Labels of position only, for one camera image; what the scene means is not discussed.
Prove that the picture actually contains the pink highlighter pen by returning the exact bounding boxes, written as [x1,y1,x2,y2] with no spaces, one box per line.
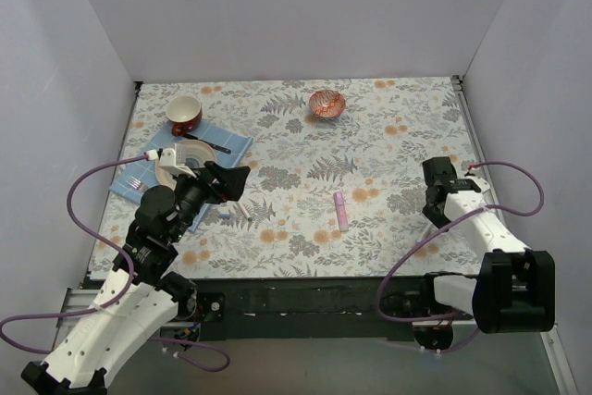
[333,191,349,232]

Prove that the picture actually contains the white pen with blue tip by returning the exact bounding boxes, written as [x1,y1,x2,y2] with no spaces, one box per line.
[415,223,434,243]

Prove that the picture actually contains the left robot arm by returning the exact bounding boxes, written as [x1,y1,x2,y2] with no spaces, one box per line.
[21,161,251,394]

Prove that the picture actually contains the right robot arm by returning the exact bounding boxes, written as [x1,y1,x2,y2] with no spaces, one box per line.
[418,156,555,334]

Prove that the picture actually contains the white pen with green tip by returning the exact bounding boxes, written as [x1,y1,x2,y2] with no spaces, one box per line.
[237,202,253,222]

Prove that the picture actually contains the beige plate with blue rings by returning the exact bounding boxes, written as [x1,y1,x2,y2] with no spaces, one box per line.
[155,140,216,190]

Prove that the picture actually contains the blue checked cloth napkin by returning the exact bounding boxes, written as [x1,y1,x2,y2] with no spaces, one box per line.
[110,121,253,204]

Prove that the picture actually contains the red ceramic mug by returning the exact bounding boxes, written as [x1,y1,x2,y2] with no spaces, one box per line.
[166,95,203,137]

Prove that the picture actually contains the floral tablecloth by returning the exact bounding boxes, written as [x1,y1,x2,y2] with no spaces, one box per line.
[90,76,518,279]

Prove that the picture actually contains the orange patterned bowl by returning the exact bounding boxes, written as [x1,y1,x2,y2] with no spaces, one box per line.
[308,90,346,119]

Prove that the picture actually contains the black handled fork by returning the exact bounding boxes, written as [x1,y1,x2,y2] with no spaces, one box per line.
[126,177,149,192]

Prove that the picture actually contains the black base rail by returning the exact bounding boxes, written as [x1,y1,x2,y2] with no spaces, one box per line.
[82,274,528,343]

